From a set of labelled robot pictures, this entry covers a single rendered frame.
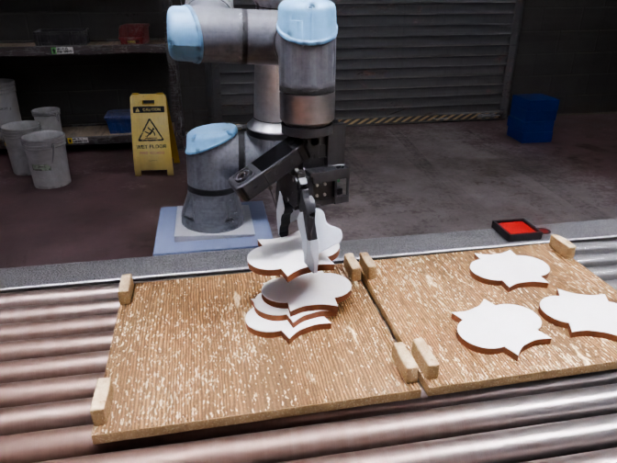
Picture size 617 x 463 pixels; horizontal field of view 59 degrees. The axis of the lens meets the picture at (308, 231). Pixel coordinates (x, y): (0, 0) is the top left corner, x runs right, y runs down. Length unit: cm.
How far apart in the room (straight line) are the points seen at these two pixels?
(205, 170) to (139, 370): 57
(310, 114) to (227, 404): 38
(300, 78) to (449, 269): 48
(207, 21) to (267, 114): 45
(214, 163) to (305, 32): 59
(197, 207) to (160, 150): 311
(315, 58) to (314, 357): 40
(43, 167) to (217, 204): 318
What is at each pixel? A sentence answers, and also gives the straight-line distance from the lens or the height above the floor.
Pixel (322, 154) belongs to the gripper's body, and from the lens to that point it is 77.
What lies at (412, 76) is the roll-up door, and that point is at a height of 48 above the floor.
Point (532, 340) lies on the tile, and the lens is 86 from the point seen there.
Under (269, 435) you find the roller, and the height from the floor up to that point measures 92.
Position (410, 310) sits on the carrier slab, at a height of 94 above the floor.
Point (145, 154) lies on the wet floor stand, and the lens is 439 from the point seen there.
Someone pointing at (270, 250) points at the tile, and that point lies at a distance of 83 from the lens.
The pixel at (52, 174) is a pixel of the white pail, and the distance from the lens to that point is 438.
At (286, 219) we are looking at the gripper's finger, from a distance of 84.
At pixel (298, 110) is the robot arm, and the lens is 72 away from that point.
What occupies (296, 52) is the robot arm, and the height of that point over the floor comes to 133.
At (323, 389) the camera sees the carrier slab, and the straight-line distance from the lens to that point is 73.
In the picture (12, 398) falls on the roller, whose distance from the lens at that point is 85.
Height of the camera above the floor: 142
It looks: 25 degrees down
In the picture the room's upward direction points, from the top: straight up
